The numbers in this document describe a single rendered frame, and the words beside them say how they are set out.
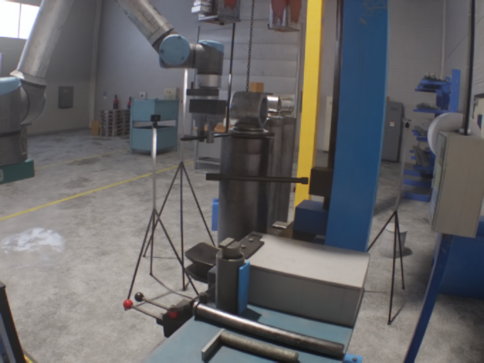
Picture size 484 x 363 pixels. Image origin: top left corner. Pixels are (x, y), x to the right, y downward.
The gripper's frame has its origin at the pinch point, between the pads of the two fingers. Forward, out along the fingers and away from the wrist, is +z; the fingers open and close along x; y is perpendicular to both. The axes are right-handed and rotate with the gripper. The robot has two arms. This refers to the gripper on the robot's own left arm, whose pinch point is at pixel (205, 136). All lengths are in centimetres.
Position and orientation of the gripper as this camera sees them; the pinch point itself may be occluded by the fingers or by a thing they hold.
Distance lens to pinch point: 126.9
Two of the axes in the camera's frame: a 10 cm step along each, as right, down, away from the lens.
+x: -8.4, -1.8, 5.2
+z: -0.6, 9.7, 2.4
